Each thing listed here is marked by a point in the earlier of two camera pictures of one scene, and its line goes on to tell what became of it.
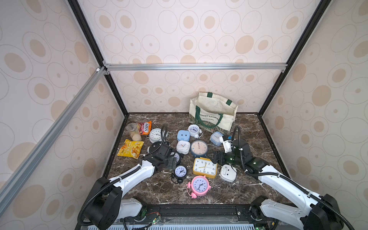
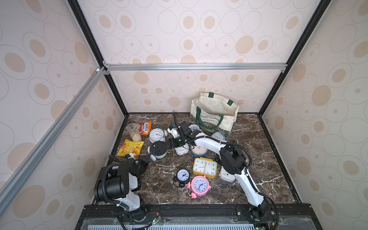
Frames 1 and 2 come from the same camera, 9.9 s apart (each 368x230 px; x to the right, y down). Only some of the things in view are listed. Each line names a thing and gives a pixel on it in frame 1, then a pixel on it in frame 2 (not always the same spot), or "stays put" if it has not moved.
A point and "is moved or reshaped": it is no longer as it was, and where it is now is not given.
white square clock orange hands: [183, 147] stays put
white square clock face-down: [228, 173] stays put
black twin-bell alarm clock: [180, 173] is moved or reshaped
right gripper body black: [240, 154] → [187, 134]
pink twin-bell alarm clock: [199, 186] stays put
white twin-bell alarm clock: [155, 135] stays put
